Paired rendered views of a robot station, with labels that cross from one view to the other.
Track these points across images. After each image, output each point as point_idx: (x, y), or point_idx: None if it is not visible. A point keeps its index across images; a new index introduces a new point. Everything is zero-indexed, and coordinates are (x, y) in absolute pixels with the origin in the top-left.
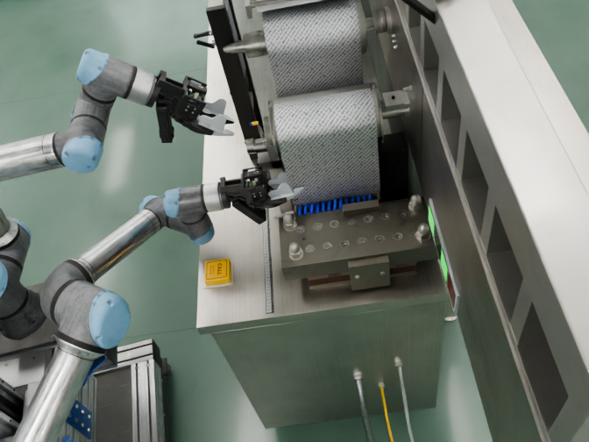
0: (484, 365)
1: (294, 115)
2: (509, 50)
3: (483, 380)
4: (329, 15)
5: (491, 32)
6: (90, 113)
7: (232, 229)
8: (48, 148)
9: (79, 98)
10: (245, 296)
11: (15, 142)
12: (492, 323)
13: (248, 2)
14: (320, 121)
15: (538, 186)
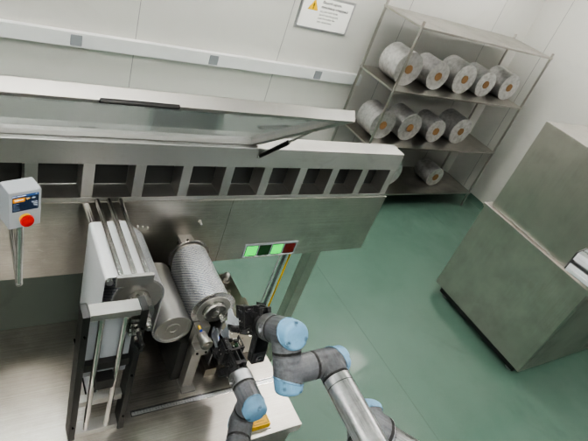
0: (330, 232)
1: (218, 283)
2: (290, 139)
3: (328, 239)
4: (139, 241)
5: (281, 140)
6: (310, 352)
7: (211, 422)
8: (349, 373)
9: (299, 365)
10: (269, 396)
11: (354, 403)
12: (339, 207)
13: (148, 272)
14: (217, 273)
15: (352, 148)
